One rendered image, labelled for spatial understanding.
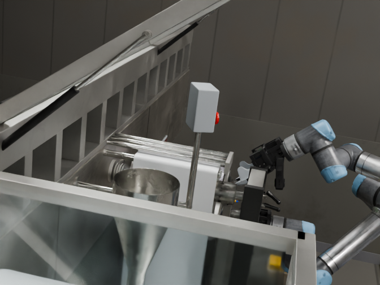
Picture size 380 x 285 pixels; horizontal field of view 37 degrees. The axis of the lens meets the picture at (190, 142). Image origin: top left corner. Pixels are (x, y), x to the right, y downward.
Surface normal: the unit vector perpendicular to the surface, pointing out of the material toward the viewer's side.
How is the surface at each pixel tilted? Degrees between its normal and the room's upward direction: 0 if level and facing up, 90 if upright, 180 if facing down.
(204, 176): 90
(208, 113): 90
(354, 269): 0
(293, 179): 90
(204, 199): 90
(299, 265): 0
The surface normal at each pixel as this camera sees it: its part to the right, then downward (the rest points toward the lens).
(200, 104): 0.25, 0.34
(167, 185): -0.67, 0.16
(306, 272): 0.12, -0.94
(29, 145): 0.97, 0.18
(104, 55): -0.19, 0.29
